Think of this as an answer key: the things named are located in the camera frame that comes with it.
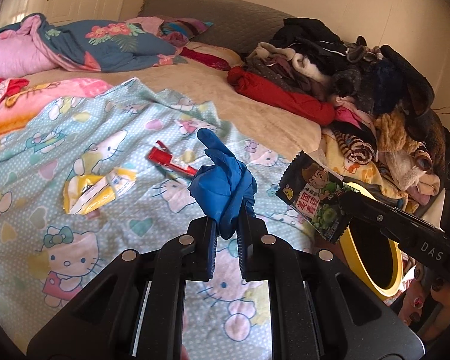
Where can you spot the striped purple sock garment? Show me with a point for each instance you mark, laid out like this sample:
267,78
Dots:
179,32

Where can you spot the green black snack packet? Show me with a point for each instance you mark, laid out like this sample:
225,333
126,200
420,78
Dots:
314,192

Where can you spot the striped brown knit garment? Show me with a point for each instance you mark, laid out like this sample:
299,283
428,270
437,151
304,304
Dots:
354,148

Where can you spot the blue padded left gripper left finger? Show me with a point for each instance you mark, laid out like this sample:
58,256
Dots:
211,233

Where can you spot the blue floral quilt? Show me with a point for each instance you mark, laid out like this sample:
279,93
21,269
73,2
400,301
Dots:
92,45

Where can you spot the black clothes pile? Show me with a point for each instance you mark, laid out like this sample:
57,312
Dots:
378,80

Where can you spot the yellow white snack wrapper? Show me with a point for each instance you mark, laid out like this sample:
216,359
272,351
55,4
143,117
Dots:
84,194

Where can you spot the light blue Hello Kitty blanket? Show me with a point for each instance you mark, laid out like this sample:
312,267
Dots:
47,256

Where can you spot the yellow cartoon blanket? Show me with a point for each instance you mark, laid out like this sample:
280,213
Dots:
374,178

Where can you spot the grey padded headboard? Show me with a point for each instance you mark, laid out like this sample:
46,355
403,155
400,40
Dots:
237,25

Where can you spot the blue rubber glove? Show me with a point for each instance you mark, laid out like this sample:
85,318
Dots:
223,188

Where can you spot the pink cartoon blanket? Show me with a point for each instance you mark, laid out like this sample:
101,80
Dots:
36,97

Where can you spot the beige bed sheet mattress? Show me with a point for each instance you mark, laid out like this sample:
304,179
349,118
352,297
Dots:
271,133

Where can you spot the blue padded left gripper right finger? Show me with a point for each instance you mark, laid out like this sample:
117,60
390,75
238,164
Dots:
241,223

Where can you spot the red folded garment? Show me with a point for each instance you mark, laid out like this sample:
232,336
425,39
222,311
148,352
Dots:
264,91

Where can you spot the right hand painted nails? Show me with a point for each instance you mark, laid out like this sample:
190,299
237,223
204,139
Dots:
426,307

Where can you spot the yellow rimmed black trash bin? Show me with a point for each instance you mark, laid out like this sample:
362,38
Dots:
372,257

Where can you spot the tan knitted sweater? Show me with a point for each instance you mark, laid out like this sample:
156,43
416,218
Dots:
392,136

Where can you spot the red small candy wrapper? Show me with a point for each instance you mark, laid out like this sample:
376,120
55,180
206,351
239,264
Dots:
161,155

